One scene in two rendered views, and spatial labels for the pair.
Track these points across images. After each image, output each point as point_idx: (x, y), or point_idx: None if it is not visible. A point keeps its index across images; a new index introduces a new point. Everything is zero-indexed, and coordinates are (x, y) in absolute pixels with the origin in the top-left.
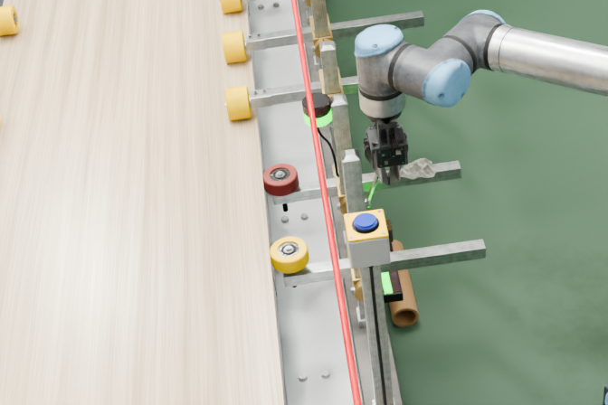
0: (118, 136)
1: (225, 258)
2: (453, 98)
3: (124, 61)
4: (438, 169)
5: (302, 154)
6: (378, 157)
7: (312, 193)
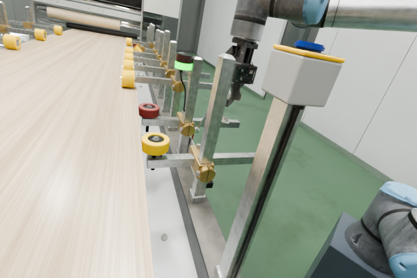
0: (50, 80)
1: (105, 138)
2: (320, 15)
3: (70, 64)
4: (229, 121)
5: None
6: (237, 72)
7: (165, 122)
